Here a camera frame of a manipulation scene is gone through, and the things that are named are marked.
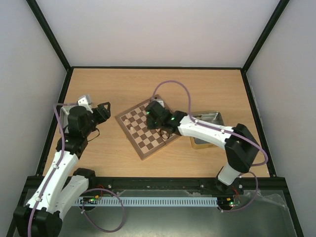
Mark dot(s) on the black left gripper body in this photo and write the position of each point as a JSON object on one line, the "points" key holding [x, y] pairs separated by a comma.
{"points": [[103, 116]]}

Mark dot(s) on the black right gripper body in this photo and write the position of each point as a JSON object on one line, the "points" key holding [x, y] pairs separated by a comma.
{"points": [[153, 108]]}

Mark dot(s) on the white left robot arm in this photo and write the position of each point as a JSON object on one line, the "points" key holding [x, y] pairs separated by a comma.
{"points": [[43, 214]]}

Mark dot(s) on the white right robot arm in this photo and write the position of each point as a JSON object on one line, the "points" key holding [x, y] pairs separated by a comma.
{"points": [[239, 144]]}

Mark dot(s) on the wooden chess board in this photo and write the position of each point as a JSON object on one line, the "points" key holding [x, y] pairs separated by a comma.
{"points": [[145, 142]]}

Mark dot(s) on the silver metal tin box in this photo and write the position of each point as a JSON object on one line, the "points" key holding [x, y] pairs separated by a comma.
{"points": [[214, 117]]}

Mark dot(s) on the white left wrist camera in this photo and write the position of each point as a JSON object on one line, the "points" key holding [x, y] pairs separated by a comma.
{"points": [[85, 101]]}

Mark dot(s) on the light blue cable duct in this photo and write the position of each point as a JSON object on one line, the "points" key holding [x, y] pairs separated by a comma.
{"points": [[155, 202]]}

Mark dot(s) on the black aluminium frame rail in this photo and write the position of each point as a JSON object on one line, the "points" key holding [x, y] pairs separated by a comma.
{"points": [[204, 186]]}

